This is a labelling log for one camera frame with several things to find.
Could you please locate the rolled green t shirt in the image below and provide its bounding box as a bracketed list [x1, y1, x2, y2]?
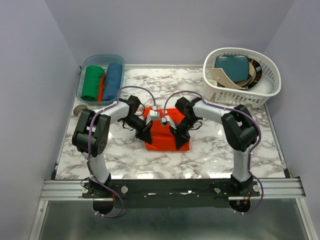
[81, 65, 105, 102]

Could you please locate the clear blue plastic bin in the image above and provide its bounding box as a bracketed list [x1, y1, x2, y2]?
[76, 54, 125, 106]

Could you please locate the aluminium rail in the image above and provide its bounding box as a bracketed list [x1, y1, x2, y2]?
[40, 178, 306, 201]

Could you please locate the teal folded garment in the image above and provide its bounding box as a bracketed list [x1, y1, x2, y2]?
[214, 55, 249, 83]

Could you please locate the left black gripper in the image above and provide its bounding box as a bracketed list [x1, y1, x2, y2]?
[120, 115, 153, 145]

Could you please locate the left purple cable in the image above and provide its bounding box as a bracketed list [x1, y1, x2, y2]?
[86, 86, 157, 219]

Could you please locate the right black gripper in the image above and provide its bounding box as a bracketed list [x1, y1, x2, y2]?
[169, 116, 200, 149]

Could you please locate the rolled orange t shirt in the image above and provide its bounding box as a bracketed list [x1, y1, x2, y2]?
[97, 72, 105, 102]

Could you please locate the rolled blue t shirt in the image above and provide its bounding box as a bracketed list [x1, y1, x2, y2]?
[102, 62, 123, 101]

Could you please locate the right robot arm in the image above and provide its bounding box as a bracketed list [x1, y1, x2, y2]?
[169, 97, 261, 196]

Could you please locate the beige garment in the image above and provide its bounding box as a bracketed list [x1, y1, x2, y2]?
[208, 68, 256, 90]

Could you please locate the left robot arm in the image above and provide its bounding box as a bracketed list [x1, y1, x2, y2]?
[72, 95, 153, 198]

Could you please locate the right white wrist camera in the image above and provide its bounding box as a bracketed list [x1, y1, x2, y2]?
[160, 115, 176, 128]

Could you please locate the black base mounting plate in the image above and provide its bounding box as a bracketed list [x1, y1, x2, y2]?
[82, 178, 260, 209]

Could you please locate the tape roll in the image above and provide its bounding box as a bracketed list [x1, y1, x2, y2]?
[73, 104, 88, 116]

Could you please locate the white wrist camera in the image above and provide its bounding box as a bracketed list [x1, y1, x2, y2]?
[145, 106, 161, 125]
[160, 115, 176, 128]

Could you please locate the white laundry basket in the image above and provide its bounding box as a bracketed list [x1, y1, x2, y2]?
[203, 47, 282, 108]

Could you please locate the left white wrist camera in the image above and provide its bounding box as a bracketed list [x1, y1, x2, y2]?
[145, 106, 161, 125]

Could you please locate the orange t shirt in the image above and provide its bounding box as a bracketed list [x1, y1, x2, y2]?
[143, 107, 190, 152]
[97, 72, 105, 102]

